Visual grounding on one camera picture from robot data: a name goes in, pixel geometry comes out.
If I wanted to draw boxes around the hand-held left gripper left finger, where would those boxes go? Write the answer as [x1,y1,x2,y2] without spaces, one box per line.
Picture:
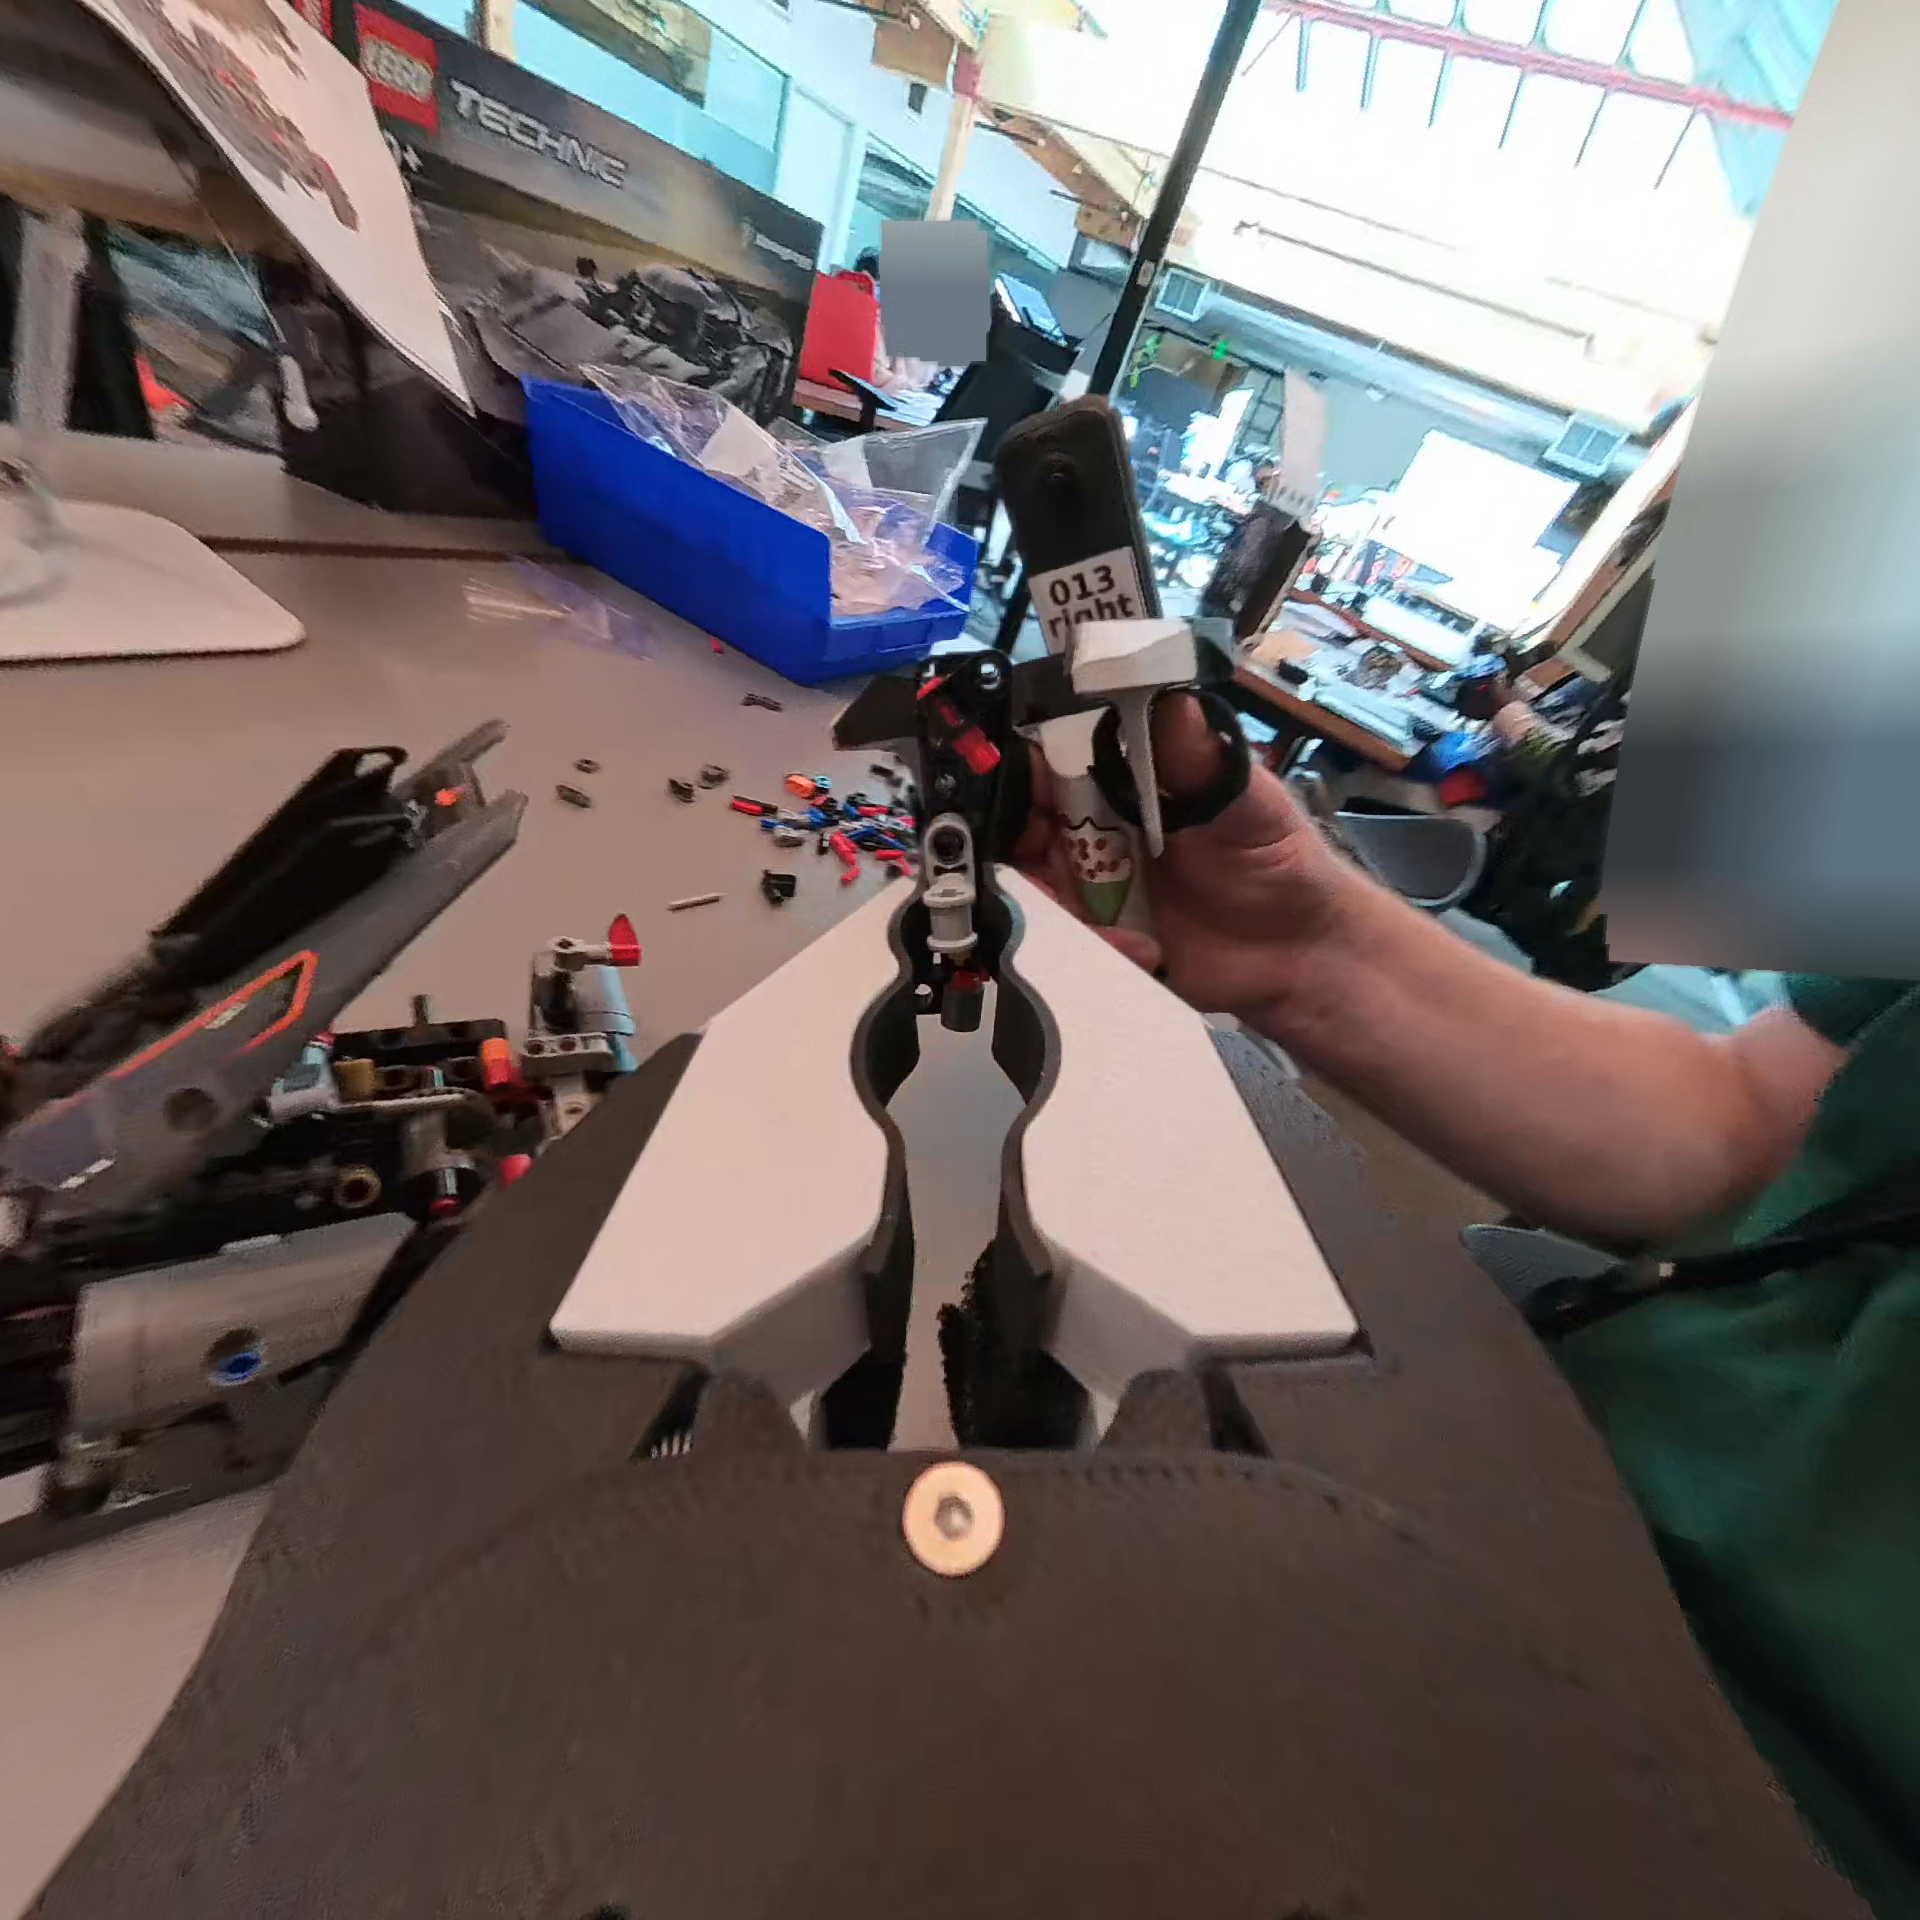
[551,879,914,1375]

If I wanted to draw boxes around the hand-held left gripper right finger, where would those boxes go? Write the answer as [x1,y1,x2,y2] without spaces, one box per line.
[998,872,1360,1391]

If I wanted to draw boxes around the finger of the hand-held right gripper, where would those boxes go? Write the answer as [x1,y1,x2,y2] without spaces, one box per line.
[1065,620,1192,859]
[830,672,928,754]

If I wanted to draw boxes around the black lego sub-assembly red pins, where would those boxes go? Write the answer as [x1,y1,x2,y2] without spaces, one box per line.
[907,650,1041,1041]

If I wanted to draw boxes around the grey lego sub-assembly red parts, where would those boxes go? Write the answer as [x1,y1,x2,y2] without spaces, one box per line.
[522,915,648,1134]

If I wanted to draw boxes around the large lego vehicle model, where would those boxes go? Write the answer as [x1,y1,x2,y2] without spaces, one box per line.
[0,720,531,1568]

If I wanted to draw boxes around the person's right forearm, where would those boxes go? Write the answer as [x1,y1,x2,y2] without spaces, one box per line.
[1275,863,1849,1250]

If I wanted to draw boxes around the pile of small lego pieces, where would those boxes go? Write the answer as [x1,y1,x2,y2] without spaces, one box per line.
[555,756,922,906]

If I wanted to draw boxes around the black lego set box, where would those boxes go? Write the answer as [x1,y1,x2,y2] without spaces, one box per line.
[286,0,829,520]

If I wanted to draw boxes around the open lego instruction booklet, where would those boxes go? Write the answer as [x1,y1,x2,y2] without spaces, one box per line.
[83,0,480,414]

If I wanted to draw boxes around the person's right hand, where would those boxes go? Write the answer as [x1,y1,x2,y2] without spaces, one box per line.
[1007,690,1360,1038]

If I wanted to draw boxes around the clear plastic bags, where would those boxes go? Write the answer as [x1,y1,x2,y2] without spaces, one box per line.
[577,360,986,617]

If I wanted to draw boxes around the blue bin with plastic bags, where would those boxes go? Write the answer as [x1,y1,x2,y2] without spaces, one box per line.
[522,375,982,689]

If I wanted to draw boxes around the red box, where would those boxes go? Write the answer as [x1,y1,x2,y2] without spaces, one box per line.
[797,270,888,395]

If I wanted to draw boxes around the black metal pole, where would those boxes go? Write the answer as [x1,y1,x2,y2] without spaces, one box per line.
[1085,0,1264,406]

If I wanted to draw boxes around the person's green shirt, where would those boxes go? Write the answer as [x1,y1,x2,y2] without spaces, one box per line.
[1546,967,1920,1907]

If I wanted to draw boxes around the white book stand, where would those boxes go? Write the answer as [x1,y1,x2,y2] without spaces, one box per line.
[0,450,309,663]

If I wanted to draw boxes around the black strap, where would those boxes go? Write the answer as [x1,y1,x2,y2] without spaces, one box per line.
[1530,1200,1920,1338]

